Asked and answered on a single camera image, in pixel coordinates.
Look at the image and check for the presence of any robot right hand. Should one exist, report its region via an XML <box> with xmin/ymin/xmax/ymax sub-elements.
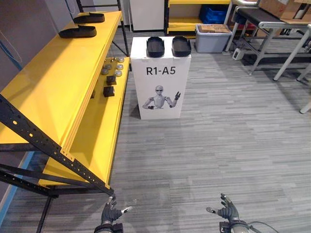
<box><xmin>206</xmin><ymin>193</ymin><xmax>240</xmax><ymax>222</ymax></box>

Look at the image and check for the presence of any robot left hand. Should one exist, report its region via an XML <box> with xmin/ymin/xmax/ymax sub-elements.
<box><xmin>101</xmin><ymin>196</ymin><xmax>133</xmax><ymax>223</ymax></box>

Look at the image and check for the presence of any yellow background shelf rack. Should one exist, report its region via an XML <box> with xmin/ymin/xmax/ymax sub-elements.
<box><xmin>164</xmin><ymin>0</ymin><xmax>231</xmax><ymax>36</ymax></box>

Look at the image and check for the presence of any grey table leg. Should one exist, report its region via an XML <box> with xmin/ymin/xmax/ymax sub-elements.
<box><xmin>299</xmin><ymin>92</ymin><xmax>311</xmax><ymax>115</ymax></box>

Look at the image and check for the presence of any white box printed R1-A5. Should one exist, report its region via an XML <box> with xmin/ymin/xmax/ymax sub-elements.
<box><xmin>130</xmin><ymin>36</ymin><xmax>192</xmax><ymax>120</ymax></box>

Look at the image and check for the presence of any white power adapter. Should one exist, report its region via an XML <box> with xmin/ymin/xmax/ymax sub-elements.
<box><xmin>232</xmin><ymin>48</ymin><xmax>244</xmax><ymax>61</ymax></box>

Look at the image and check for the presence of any grey plastic bin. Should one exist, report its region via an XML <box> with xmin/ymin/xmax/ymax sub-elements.
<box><xmin>195</xmin><ymin>23</ymin><xmax>233</xmax><ymax>54</ymax></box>

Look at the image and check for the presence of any black plastic housing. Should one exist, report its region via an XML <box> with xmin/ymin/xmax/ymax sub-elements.
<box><xmin>146</xmin><ymin>36</ymin><xmax>165</xmax><ymax>58</ymax></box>
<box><xmin>58</xmin><ymin>25</ymin><xmax>97</xmax><ymax>39</ymax></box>
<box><xmin>73</xmin><ymin>12</ymin><xmax>105</xmax><ymax>24</ymax></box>
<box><xmin>172</xmin><ymin>36</ymin><xmax>192</xmax><ymax>58</ymax></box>

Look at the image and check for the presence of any cardboard in grey bin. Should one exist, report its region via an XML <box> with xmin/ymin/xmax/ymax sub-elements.
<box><xmin>200</xmin><ymin>24</ymin><xmax>231</xmax><ymax>34</ymax></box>

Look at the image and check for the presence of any blue plastic crate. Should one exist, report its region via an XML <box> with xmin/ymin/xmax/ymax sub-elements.
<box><xmin>199</xmin><ymin>5</ymin><xmax>229</xmax><ymax>24</ymax></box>

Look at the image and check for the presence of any grey conveyor table black belt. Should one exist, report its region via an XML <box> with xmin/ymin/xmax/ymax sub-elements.
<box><xmin>225</xmin><ymin>0</ymin><xmax>311</xmax><ymax>82</ymax></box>

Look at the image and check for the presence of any white cabinet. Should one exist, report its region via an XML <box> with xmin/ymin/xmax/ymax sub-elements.
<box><xmin>130</xmin><ymin>0</ymin><xmax>165</xmax><ymax>32</ymax></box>

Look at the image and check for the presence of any cardboard box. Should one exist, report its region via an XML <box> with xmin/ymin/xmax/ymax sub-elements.
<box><xmin>258</xmin><ymin>0</ymin><xmax>311</xmax><ymax>20</ymax></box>

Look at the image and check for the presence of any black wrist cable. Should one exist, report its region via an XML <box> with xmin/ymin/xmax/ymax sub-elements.
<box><xmin>247</xmin><ymin>221</ymin><xmax>280</xmax><ymax>233</ymax></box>

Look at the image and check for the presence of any yellow shelf rack black frame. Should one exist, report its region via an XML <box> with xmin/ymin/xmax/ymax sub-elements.
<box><xmin>0</xmin><ymin>0</ymin><xmax>133</xmax><ymax>233</ymax></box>

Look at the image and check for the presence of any blue cable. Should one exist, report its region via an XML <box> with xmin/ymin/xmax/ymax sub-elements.
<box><xmin>0</xmin><ymin>30</ymin><xmax>23</xmax><ymax>64</ymax></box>

